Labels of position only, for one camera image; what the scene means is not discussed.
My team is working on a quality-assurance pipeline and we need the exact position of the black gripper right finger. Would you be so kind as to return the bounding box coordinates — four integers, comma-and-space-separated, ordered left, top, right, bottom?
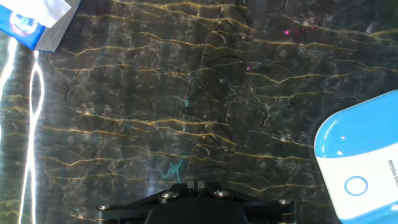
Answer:
198, 181, 295, 224

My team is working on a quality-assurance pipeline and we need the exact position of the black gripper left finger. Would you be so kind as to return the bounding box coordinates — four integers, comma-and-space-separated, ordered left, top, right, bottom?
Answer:
96, 182, 195, 224

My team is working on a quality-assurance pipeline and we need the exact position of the blue and white desk lamp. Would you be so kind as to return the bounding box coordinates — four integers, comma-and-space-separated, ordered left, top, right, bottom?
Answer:
313, 89, 398, 224

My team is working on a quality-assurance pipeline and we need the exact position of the black marble pattern mat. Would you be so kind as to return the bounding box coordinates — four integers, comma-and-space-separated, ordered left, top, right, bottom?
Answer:
0, 0, 398, 224

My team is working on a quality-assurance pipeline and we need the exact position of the blue tissue pack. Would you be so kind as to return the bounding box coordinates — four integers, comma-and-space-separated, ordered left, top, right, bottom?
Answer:
0, 0, 81, 52

